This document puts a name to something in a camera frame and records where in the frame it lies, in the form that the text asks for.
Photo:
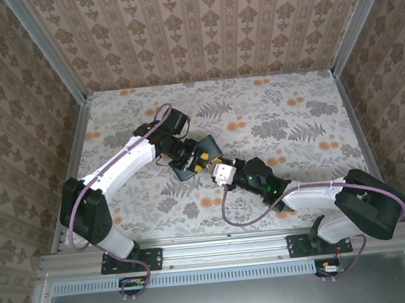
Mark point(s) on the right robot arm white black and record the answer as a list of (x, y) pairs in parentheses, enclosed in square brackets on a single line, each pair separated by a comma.
[(312, 195)]

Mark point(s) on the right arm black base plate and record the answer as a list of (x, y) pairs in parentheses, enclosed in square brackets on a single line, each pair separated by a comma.
[(297, 247)]

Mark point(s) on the small circuit board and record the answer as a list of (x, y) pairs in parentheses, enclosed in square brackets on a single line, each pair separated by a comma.
[(132, 284), (329, 268)]

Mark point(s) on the gray metal panel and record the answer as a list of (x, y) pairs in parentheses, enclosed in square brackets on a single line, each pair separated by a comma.
[(237, 301)]

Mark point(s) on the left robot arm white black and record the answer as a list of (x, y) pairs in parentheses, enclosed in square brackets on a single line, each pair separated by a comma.
[(125, 165)]

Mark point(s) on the long aluminium mounting rail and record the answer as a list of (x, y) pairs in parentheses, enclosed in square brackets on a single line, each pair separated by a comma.
[(225, 248)]

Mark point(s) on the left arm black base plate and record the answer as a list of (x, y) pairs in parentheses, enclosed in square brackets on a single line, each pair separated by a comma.
[(151, 258)]

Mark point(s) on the floral table cover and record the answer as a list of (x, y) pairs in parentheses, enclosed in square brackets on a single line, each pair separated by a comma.
[(272, 99)]

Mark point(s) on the aluminium frame post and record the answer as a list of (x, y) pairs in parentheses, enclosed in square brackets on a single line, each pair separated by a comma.
[(358, 21), (48, 51)]

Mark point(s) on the aluminium table side rail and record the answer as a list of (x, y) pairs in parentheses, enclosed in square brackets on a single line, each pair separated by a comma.
[(360, 134), (80, 134)]

